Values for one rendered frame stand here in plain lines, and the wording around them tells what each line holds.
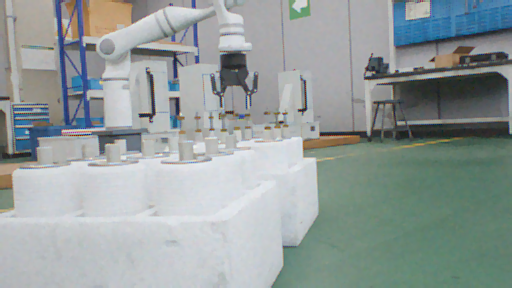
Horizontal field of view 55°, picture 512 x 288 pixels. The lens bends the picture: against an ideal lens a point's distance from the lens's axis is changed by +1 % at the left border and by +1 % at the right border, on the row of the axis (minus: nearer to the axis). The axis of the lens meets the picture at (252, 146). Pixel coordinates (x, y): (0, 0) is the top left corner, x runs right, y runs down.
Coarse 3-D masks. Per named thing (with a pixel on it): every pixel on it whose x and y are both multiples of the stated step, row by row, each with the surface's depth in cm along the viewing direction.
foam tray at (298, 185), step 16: (304, 160) 145; (272, 176) 116; (288, 176) 115; (304, 176) 129; (288, 192) 116; (304, 192) 128; (288, 208) 116; (304, 208) 127; (288, 224) 116; (304, 224) 126; (288, 240) 116
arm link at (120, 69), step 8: (128, 56) 175; (112, 64) 175; (120, 64) 174; (128, 64) 175; (104, 72) 172; (112, 72) 169; (120, 72) 170; (128, 72) 173; (104, 80) 170; (112, 80) 169; (128, 80) 173
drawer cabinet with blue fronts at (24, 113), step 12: (0, 108) 630; (12, 108) 606; (24, 108) 615; (36, 108) 626; (48, 108) 637; (0, 120) 634; (12, 120) 607; (24, 120) 614; (36, 120) 625; (48, 120) 636; (0, 132) 637; (12, 132) 609; (24, 132) 615; (24, 144) 615; (12, 156) 620; (24, 156) 622
